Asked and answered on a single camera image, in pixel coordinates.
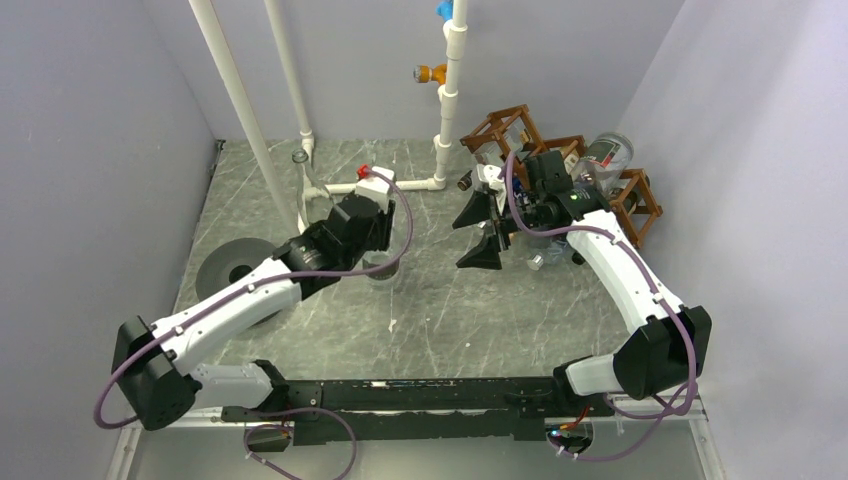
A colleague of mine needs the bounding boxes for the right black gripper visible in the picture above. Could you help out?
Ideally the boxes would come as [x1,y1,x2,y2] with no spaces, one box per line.
[453,190,545,270]

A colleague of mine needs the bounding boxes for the clear bottle red green label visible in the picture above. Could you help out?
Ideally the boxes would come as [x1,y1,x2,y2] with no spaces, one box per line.
[362,251,400,283]

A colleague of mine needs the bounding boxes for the clear bottle dark label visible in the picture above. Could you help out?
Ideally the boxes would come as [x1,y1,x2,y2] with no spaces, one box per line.
[571,132,634,194]

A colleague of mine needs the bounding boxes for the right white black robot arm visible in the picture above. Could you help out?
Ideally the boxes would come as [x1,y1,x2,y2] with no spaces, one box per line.
[452,152,712,415]

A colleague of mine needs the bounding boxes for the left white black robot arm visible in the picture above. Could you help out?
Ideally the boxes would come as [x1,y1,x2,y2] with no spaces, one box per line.
[108,194,400,431]

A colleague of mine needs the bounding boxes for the standing clear empty bottle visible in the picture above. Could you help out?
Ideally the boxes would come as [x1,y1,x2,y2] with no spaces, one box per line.
[291,148,334,230]

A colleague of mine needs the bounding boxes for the lower blue clear bottle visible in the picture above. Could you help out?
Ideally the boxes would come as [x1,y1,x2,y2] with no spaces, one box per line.
[526,240,572,271]

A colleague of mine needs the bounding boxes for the brown wooden wine rack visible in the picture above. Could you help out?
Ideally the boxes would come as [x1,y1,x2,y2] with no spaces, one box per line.
[460,104,663,249]

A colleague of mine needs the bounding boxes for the orange valve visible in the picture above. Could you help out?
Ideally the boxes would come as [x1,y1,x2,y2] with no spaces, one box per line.
[413,64,447,86]

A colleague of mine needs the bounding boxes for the blue valve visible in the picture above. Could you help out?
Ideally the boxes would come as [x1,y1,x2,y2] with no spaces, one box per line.
[435,0,454,22]

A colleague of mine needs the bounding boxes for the slanted white pvc pipe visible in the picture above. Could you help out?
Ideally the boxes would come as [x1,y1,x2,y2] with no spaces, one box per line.
[189,0,298,233]

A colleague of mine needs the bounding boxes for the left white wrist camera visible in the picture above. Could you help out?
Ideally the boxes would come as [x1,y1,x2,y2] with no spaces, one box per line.
[354,165,396,211]

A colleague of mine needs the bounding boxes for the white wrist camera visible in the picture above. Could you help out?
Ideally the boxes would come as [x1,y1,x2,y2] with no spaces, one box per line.
[354,165,396,211]
[471,164,507,205]

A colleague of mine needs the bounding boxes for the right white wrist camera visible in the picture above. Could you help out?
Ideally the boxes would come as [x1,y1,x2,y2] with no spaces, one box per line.
[471,164,507,205]

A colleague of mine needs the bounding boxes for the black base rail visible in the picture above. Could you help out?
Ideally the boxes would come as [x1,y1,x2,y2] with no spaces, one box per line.
[221,361,613,446]

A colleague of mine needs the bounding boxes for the white pvc pipe frame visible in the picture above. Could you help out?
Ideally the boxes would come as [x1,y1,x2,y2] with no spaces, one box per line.
[264,0,468,191]

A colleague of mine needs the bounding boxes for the aluminium frame rail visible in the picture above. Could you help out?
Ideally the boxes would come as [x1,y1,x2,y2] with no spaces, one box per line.
[107,395,724,479]

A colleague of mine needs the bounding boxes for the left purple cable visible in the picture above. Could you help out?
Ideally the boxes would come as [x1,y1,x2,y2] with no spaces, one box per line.
[92,168,415,480]

